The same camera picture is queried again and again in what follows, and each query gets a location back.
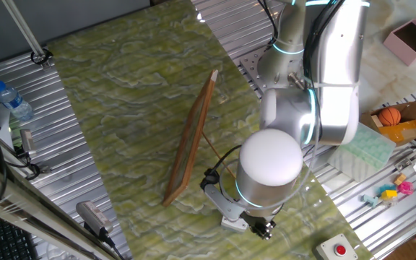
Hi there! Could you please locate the black ring cable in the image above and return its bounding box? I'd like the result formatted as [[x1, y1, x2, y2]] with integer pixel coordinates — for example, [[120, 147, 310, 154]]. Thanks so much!
[[30, 48, 54, 66]]

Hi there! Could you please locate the small silver camera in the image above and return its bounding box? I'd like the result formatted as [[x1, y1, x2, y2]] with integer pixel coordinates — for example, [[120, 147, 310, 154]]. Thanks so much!
[[19, 129, 38, 157]]

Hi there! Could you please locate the wooden picture frame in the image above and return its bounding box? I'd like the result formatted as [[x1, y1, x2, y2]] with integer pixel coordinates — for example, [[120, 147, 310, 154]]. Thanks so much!
[[162, 69, 238, 207]]

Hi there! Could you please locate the white red button box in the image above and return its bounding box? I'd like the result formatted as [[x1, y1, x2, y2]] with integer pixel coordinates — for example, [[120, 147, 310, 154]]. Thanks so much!
[[315, 233, 359, 260]]

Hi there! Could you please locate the teal toy piece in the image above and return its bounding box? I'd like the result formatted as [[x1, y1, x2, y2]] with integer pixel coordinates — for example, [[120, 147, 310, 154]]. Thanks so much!
[[360, 194, 379, 209]]

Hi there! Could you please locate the pink gift box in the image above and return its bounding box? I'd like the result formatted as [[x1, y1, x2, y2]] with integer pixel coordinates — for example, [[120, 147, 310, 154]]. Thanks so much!
[[383, 13, 416, 67]]

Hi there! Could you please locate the clear water bottle blue cap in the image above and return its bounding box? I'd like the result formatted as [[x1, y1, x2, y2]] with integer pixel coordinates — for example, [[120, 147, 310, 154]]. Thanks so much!
[[0, 79, 35, 122]]

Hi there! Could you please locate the white marble pattern sheet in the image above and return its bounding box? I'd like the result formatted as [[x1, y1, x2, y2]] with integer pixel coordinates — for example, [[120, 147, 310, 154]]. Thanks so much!
[[355, 0, 416, 113]]

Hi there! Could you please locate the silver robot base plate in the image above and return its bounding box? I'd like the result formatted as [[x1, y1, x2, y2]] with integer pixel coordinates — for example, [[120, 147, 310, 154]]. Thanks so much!
[[239, 48, 285, 100]]

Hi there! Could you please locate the grey camera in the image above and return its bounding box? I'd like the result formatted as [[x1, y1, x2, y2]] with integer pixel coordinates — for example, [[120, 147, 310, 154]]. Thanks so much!
[[76, 200, 115, 239]]

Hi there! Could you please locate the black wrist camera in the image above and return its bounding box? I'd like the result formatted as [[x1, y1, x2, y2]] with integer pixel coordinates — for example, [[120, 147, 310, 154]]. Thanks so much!
[[199, 168, 222, 192]]

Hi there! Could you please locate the pink toy piece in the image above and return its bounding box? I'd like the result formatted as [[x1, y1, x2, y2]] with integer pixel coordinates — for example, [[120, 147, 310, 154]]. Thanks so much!
[[397, 181, 415, 196]]

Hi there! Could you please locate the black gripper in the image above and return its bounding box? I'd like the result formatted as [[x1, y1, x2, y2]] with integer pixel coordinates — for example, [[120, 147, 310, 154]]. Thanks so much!
[[242, 212, 277, 241]]

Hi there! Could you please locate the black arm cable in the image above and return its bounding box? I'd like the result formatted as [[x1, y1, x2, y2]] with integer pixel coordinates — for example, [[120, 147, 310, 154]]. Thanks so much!
[[207, 0, 342, 174]]

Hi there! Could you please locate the green marble pattern mat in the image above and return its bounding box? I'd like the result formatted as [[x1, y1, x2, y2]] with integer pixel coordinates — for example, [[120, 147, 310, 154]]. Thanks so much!
[[47, 0, 373, 260]]

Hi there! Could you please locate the black camera stand cable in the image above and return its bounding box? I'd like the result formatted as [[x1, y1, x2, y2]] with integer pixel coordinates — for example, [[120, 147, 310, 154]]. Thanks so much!
[[83, 222, 126, 260]]

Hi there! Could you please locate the orange translucent plastic piece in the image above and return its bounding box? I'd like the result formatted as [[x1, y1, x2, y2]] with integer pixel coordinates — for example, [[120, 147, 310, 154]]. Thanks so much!
[[378, 119, 416, 144]]

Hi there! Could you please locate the small orange basketball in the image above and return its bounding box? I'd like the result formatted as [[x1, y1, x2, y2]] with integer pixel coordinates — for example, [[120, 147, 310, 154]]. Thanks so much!
[[378, 106, 402, 127]]

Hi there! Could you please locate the silver camera mount bracket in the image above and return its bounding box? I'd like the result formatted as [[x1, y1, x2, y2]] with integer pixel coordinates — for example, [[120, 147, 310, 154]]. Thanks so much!
[[202, 182, 247, 222]]

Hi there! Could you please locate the brown cardboard box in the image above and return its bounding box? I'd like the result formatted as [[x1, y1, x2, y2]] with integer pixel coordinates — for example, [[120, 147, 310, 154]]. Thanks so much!
[[360, 100, 416, 147]]

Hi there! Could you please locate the white metal pole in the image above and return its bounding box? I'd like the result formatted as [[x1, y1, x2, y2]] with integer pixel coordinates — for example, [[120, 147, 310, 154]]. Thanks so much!
[[1, 0, 52, 70]]

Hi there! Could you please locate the white green button box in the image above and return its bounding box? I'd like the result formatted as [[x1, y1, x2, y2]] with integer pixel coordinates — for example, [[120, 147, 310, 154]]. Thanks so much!
[[220, 215, 249, 233]]

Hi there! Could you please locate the blue toy piece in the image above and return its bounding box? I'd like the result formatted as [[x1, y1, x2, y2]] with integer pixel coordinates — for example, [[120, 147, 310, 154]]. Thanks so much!
[[378, 183, 397, 196]]

